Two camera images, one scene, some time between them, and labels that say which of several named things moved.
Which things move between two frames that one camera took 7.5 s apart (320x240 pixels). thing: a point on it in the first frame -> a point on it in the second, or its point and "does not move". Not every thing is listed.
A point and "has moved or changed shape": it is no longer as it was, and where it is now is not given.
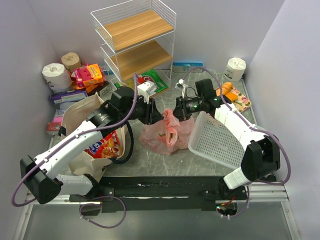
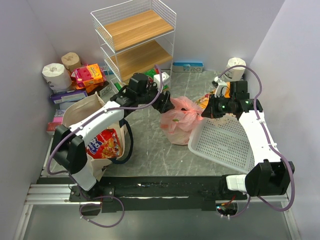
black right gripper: [180, 109] -> [213, 108]
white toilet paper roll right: [235, 69] does not move
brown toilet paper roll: [71, 61] does not move
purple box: [67, 96] does not move
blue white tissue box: [186, 67] does not move
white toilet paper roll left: [57, 76] does not move
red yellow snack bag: [109, 146] does not move
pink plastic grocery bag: [168, 135] has moved or changed shape
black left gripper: [152, 113] -> [161, 104]
